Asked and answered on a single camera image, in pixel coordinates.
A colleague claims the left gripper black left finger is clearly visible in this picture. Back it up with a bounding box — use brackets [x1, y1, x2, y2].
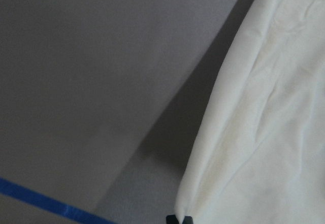
[166, 215, 179, 224]

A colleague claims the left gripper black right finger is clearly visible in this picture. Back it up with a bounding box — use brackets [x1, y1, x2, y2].
[182, 216, 193, 224]

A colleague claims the cream long-sleeve printed shirt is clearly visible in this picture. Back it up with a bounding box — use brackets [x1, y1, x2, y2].
[175, 0, 324, 223]

